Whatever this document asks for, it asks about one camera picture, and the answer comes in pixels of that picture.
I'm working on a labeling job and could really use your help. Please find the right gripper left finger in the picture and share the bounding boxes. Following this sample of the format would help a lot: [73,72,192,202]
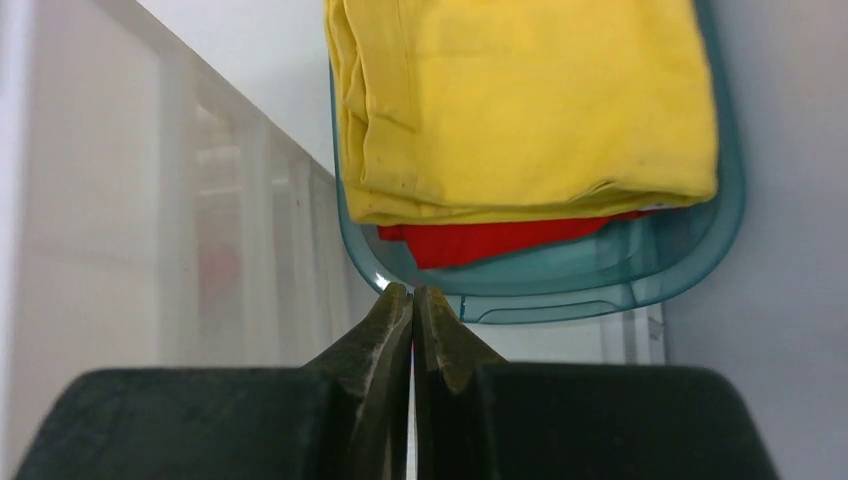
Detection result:
[16,283,412,479]

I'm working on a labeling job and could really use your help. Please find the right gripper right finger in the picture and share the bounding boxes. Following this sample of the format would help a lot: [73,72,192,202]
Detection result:
[412,287,778,479]

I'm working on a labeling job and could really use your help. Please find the red white striped garment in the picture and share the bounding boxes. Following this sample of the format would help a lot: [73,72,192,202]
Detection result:
[377,211,650,269]

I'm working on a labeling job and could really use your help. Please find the teal transparent plastic tray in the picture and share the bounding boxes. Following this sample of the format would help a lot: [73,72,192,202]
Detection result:
[335,1,746,325]

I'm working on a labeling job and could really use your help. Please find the white plastic drawer organizer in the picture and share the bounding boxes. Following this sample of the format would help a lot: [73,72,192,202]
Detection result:
[1,1,361,474]

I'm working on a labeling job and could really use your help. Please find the yellow garment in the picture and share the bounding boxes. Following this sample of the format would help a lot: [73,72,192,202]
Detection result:
[324,1,718,226]

